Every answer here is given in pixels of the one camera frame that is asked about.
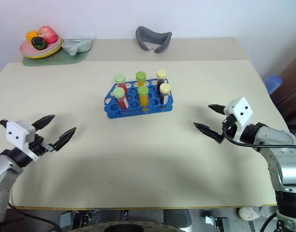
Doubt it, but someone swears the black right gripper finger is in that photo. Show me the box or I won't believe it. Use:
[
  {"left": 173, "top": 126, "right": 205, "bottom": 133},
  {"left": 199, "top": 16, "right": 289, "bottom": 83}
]
[
  {"left": 207, "top": 104, "right": 227, "bottom": 116},
  {"left": 192, "top": 122, "right": 224, "bottom": 145}
]

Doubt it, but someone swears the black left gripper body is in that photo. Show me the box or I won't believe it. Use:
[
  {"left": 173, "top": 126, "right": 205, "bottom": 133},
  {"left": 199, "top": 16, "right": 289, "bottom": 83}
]
[{"left": 29, "top": 134, "right": 55, "bottom": 158}]

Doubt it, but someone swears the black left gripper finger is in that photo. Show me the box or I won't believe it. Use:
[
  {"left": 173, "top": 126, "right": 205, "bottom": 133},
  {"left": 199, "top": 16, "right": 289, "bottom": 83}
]
[
  {"left": 31, "top": 114, "right": 56, "bottom": 132},
  {"left": 52, "top": 126, "right": 77, "bottom": 152}
]

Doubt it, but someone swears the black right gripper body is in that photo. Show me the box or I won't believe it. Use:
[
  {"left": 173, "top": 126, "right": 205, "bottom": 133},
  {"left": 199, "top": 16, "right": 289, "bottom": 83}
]
[{"left": 221, "top": 113, "right": 241, "bottom": 141}]

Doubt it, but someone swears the dark liquid tube cream cap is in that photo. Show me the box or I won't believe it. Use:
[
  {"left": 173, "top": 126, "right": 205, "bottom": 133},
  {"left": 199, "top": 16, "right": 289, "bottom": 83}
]
[
  {"left": 159, "top": 83, "right": 172, "bottom": 110},
  {"left": 156, "top": 69, "right": 168, "bottom": 86}
]

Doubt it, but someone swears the red liquid tube green cap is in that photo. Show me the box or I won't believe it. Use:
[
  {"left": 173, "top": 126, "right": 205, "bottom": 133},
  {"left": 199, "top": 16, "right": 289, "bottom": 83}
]
[
  {"left": 113, "top": 87, "right": 129, "bottom": 110},
  {"left": 114, "top": 73, "right": 128, "bottom": 92}
]

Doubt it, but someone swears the orange liquid tube green cap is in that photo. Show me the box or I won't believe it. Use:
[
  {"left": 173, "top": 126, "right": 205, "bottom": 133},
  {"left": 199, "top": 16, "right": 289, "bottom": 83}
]
[
  {"left": 135, "top": 71, "right": 147, "bottom": 87},
  {"left": 137, "top": 86, "right": 149, "bottom": 112}
]

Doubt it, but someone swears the blue plastic test tube rack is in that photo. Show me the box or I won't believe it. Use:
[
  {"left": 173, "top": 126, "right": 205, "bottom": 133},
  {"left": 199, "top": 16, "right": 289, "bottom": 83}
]
[{"left": 104, "top": 77, "right": 175, "bottom": 119}]

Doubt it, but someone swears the green placemat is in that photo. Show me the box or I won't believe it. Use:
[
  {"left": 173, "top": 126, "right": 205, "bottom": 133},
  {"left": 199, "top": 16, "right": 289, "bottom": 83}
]
[{"left": 22, "top": 50, "right": 89, "bottom": 67}]

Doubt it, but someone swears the yellow plate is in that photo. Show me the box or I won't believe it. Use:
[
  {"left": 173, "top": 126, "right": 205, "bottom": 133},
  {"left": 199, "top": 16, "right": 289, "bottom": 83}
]
[{"left": 24, "top": 43, "right": 64, "bottom": 59}]

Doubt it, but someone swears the dark cabinet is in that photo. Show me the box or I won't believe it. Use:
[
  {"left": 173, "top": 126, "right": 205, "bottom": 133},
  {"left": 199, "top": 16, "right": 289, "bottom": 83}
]
[{"left": 275, "top": 52, "right": 296, "bottom": 127}]

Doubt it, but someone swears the pale green plate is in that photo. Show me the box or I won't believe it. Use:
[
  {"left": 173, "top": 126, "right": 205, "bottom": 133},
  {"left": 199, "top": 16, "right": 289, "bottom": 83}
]
[{"left": 22, "top": 41, "right": 63, "bottom": 58}]

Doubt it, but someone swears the pink plate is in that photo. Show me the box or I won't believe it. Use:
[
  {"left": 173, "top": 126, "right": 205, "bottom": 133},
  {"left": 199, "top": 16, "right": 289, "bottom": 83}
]
[{"left": 19, "top": 38, "right": 62, "bottom": 56}]

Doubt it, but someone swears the dark green toy fruit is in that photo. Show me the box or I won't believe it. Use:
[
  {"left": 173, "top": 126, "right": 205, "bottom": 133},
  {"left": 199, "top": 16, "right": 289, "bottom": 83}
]
[{"left": 31, "top": 36, "right": 47, "bottom": 50}]

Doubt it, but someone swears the white shoe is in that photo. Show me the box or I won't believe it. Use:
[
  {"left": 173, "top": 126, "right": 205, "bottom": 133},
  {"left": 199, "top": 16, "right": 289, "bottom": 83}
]
[{"left": 237, "top": 206, "right": 262, "bottom": 221}]

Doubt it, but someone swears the orange toy fruit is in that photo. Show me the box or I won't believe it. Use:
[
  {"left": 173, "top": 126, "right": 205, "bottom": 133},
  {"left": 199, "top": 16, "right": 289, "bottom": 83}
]
[{"left": 25, "top": 30, "right": 40, "bottom": 43}]

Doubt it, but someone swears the pink toy fruit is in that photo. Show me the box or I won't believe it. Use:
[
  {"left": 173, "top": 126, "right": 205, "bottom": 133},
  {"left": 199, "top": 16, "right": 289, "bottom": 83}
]
[{"left": 38, "top": 25, "right": 58, "bottom": 44}]

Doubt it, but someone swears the dark rounded base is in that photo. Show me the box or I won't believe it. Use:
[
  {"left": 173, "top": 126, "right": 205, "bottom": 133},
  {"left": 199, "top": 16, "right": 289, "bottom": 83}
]
[{"left": 73, "top": 209, "right": 192, "bottom": 232}]

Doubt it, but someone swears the grey foam face pad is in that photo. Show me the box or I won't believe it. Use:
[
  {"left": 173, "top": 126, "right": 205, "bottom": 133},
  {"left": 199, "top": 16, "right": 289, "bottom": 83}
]
[{"left": 135, "top": 26, "right": 173, "bottom": 54}]

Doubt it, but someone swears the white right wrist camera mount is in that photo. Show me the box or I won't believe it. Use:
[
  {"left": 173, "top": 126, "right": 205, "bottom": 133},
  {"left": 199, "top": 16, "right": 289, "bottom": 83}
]
[{"left": 222, "top": 97, "right": 254, "bottom": 143}]

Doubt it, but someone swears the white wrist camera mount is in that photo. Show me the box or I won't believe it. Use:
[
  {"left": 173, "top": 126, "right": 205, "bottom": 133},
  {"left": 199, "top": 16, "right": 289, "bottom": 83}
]
[
  {"left": 5, "top": 120, "right": 40, "bottom": 162},
  {"left": 222, "top": 97, "right": 254, "bottom": 143}
]

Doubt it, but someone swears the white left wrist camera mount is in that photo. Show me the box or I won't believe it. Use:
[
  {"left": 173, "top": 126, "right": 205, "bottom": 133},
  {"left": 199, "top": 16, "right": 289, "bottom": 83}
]
[{"left": 5, "top": 120, "right": 40, "bottom": 162}]

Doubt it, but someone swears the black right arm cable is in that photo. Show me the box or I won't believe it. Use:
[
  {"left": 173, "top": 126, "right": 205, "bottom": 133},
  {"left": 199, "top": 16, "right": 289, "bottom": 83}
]
[{"left": 222, "top": 125, "right": 296, "bottom": 149}]

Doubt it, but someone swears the black floor cable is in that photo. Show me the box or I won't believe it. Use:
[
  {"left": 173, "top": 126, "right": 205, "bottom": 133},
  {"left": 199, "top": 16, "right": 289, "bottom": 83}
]
[{"left": 7, "top": 203, "right": 63, "bottom": 232}]

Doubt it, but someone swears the metal bracket under table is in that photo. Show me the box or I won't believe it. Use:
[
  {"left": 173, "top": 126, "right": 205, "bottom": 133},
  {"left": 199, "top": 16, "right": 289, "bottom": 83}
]
[{"left": 205, "top": 216, "right": 230, "bottom": 231}]

